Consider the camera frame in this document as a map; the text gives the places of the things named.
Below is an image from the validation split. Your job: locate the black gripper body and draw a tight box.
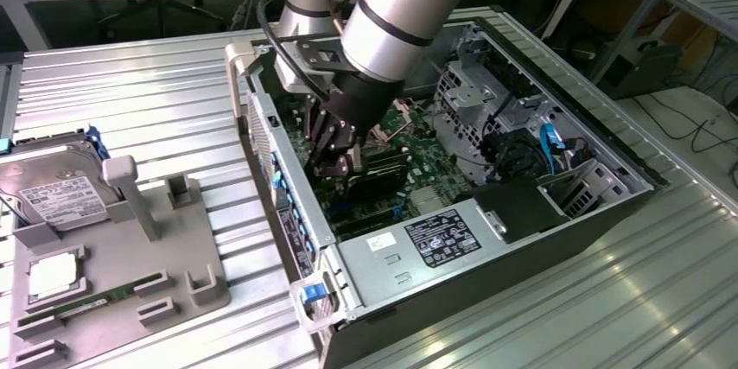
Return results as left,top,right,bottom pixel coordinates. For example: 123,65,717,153
319,71,406,139

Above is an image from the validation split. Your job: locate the graphics card with metal bracket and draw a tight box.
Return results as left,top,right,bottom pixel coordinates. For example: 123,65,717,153
327,165,410,215

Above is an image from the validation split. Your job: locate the RAM stick with white label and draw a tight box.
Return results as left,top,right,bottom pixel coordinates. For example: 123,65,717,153
361,148,413,176

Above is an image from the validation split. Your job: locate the metal socket cover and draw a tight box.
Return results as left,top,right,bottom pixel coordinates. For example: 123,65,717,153
371,99,418,146

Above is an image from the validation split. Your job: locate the metal disk bay cage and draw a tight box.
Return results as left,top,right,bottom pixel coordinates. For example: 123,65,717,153
431,25,555,172

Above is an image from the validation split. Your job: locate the green motherboard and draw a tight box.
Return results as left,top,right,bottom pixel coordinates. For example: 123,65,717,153
284,92,481,243

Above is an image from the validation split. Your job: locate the black expansion slot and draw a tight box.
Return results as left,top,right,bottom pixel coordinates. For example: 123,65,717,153
331,208,401,237

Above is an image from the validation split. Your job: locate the silver chipset heatsink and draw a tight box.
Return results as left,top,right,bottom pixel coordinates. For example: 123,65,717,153
409,188,449,213

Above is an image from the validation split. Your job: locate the grey power supply unit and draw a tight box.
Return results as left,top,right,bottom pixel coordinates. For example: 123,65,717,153
338,206,510,308

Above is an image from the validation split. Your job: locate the black plastic shroud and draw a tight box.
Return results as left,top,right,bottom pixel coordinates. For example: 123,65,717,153
453,175,570,245

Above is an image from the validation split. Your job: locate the black office chair base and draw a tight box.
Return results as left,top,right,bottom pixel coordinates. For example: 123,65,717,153
91,0,227,41

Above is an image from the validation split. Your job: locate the open black PC case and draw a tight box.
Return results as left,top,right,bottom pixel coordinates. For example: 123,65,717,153
223,5,671,369

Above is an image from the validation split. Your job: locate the grey parts rack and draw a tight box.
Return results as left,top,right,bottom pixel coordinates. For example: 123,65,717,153
8,156,234,368

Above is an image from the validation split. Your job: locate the silver hard disk drive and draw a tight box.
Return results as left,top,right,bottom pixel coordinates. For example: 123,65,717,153
0,135,126,232

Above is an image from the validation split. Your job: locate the black box under table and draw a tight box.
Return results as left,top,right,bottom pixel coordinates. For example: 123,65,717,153
598,39,685,100

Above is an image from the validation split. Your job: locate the white round table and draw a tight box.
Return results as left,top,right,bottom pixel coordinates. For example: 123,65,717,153
614,86,738,197

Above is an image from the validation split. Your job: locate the green loose RAM stick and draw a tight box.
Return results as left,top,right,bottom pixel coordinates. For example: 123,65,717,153
16,272,164,329

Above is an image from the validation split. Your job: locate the silver CPU chip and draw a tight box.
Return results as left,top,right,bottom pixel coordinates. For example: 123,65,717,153
27,253,80,300

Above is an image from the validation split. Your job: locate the metal slat side table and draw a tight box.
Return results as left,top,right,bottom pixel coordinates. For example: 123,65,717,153
619,0,738,85

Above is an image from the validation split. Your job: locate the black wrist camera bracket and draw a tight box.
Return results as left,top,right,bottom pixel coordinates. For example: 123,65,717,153
274,35,353,99

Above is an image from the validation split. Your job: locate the black power wire bundle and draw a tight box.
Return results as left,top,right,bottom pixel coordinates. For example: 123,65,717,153
479,128,547,181

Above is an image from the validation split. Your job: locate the blue disk wire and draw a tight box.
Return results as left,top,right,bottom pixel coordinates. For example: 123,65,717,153
538,122,565,178

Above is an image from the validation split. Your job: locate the blue disk carrier bracket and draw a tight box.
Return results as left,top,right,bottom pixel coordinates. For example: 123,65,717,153
80,125,112,161

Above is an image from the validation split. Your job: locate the grey metal side frame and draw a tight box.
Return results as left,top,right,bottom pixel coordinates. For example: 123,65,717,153
0,51,26,141

